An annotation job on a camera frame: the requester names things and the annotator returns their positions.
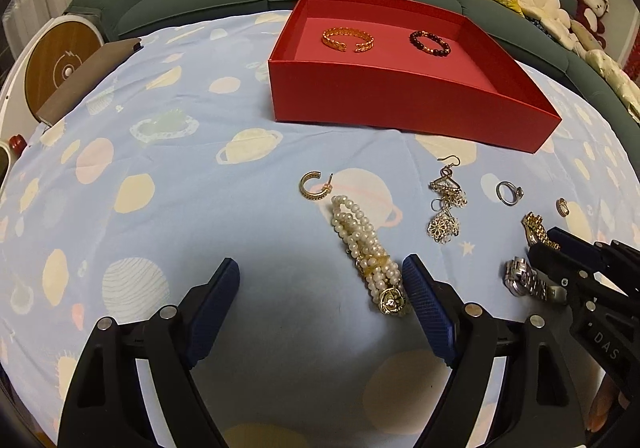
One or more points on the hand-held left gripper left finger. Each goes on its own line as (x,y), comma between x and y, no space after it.
(215,308)

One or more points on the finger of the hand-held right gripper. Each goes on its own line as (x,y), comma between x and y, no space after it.
(575,243)
(550,260)

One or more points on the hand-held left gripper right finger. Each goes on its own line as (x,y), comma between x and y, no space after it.
(430,313)

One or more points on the silver metal watch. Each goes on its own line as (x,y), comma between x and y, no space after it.
(520,278)

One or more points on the small gold hoop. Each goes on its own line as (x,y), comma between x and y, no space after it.
(562,207)

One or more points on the gold metal watch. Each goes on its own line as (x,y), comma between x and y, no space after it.
(534,225)

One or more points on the gold flower drop earring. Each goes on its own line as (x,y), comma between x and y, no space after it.
(450,188)
(444,227)

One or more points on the gold hoop earring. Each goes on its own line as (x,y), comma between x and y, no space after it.
(306,190)

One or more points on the red cardboard box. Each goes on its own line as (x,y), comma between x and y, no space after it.
(400,93)

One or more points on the person's right hand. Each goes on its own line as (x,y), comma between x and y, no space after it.
(607,403)

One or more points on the blue planet-print cloth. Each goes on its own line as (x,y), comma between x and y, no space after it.
(175,208)

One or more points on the cream satin cushion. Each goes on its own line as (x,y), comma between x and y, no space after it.
(615,73)

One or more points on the beige plush toy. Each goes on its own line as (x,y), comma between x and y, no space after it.
(585,36)

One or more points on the dark blue patterned fabric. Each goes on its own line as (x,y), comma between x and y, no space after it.
(542,26)

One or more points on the red monkey plush toy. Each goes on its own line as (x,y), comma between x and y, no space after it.
(592,3)

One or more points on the white flower-shaped cushion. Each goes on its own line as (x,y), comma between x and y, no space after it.
(542,3)

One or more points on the small red object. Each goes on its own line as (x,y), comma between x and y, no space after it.
(16,142)

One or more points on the grey-brown felt pouch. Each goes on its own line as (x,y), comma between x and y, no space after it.
(85,83)

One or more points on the white round wood-faced appliance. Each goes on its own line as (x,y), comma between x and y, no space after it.
(65,53)

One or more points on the teal green sofa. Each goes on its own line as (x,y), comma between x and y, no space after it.
(200,8)

